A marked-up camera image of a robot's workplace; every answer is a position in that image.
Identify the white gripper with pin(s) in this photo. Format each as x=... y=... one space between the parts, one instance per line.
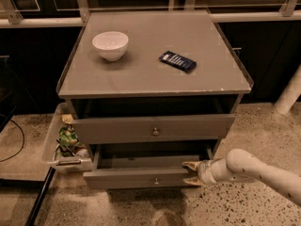
x=206 y=172

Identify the grey drawer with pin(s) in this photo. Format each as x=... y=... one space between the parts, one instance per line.
x=145 y=129
x=145 y=165

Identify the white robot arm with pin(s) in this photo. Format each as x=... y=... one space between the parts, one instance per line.
x=241 y=166

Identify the grey drawer cabinet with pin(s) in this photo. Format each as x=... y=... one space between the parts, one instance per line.
x=139 y=84

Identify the grey top drawer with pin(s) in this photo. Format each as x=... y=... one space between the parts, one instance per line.
x=145 y=129

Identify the dark blue snack packet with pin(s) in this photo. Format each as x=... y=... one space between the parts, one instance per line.
x=177 y=61

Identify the green snack bag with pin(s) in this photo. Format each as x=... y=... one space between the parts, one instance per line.
x=67 y=136

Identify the white ceramic bowl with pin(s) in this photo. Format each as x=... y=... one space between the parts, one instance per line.
x=111 y=45

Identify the black metal bar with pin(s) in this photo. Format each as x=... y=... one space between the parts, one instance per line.
x=40 y=198

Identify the white pipe post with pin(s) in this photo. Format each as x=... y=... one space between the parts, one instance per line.
x=290 y=94

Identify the metal railing frame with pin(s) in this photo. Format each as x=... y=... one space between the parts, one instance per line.
x=46 y=13

